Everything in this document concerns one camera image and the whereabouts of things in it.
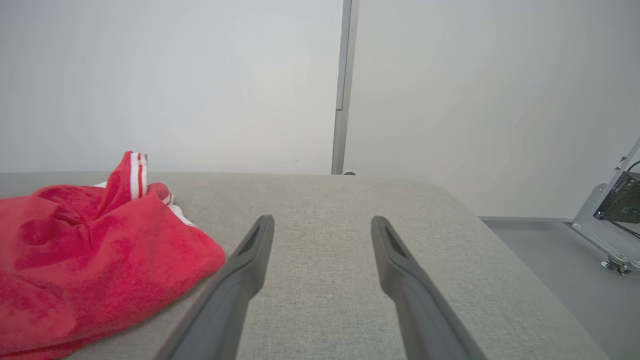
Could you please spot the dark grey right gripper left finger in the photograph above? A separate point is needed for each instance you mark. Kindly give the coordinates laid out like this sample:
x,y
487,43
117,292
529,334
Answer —
x,y
240,280

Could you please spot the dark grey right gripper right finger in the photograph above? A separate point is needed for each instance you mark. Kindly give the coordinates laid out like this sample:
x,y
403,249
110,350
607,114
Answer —
x,y
410,290

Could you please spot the red garment with white stripes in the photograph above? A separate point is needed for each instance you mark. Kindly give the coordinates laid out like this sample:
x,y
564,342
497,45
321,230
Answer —
x,y
100,250

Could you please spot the dark circuit board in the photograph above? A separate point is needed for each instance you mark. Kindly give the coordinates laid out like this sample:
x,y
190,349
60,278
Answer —
x,y
625,200

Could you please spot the silver metal bracket stand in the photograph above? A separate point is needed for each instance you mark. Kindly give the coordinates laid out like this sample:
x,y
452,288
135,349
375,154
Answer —
x,y
600,235

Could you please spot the grey vertical wall strip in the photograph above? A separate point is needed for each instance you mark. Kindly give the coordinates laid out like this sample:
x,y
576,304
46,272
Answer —
x,y
345,75

